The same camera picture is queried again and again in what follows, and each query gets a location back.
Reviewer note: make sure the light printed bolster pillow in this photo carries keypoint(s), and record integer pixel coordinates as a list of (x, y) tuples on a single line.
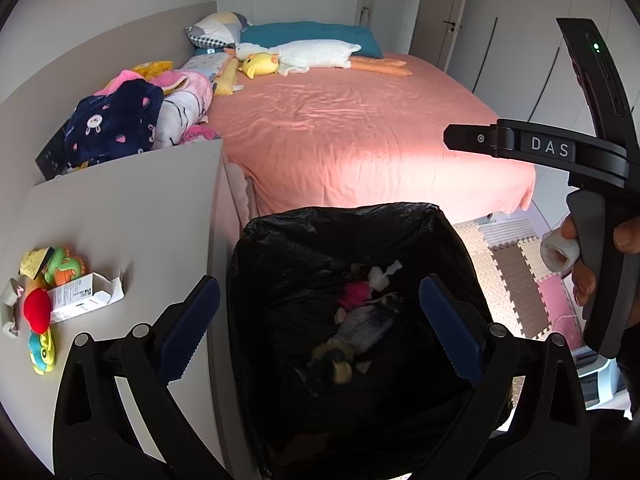
[(205, 65)]

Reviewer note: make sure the beige door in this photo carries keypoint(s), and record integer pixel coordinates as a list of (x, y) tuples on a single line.
[(435, 5)]

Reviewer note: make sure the white plastic object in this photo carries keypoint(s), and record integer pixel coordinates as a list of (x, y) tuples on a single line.
[(597, 380)]

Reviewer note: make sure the black bag lined trash bin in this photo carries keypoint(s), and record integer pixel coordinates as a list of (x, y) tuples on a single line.
[(280, 280)]

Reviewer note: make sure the grey crumpled wrapper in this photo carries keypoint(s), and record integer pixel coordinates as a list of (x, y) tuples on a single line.
[(365, 322)]

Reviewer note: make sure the patchwork checked pillow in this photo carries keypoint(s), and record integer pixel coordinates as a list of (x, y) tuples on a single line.
[(215, 27)]

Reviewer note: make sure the navy bunny print blanket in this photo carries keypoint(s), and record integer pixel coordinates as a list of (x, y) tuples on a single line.
[(115, 120)]

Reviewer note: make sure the yellow plush toy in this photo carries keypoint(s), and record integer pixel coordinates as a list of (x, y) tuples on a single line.
[(152, 67)]

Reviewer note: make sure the white crumpled tissue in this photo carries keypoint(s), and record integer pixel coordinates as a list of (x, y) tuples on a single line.
[(382, 272)]

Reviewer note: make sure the white goose plush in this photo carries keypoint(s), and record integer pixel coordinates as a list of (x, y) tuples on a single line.
[(310, 55)]

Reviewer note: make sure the yellow duck plush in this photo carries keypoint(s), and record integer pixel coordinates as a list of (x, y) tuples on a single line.
[(260, 64)]

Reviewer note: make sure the white torn cardboard box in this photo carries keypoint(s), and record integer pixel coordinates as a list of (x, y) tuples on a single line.
[(87, 296)]

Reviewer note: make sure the red round toy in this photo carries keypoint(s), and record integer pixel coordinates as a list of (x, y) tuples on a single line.
[(36, 310)]

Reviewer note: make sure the pink crumpled cloth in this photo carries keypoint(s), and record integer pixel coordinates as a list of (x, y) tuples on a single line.
[(357, 294)]

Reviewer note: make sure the teal yellow plastic toy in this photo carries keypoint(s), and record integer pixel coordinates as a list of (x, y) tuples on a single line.
[(42, 352)]

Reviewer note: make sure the white wardrobe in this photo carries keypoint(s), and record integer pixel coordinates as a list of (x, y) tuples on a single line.
[(520, 35)]

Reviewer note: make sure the yellow paper packet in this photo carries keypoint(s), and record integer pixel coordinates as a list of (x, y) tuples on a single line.
[(34, 260)]

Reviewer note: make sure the teal pillow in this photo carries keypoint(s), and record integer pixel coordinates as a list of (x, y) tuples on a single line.
[(310, 32)]

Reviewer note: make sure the white printed blanket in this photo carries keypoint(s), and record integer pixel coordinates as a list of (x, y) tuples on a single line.
[(175, 120)]

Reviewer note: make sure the foam puzzle floor mat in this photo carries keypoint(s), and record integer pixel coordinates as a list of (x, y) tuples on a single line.
[(510, 270)]

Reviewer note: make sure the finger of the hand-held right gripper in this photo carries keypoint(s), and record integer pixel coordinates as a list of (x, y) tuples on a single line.
[(470, 138)]

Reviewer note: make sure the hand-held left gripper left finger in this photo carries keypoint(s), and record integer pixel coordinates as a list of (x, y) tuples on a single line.
[(189, 324)]

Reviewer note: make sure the black wall outlet panel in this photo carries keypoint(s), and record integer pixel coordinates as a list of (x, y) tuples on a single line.
[(50, 155)]

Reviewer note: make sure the yellow corn plush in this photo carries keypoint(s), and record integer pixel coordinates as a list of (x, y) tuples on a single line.
[(226, 80)]

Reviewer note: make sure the pink fluffy blanket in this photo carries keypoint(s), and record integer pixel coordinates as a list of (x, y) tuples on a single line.
[(185, 85)]

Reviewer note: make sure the person's right hand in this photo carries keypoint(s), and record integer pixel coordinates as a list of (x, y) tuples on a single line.
[(560, 250)]

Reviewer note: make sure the bed with pink sheet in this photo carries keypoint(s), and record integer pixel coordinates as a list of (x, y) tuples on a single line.
[(350, 135)]

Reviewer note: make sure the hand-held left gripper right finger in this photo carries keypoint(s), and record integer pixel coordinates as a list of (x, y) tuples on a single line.
[(450, 325)]

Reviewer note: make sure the white bedside cabinet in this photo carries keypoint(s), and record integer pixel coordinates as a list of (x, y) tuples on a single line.
[(220, 260)]

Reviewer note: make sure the green orange plastic toy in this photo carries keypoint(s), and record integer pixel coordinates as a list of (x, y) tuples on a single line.
[(65, 265)]

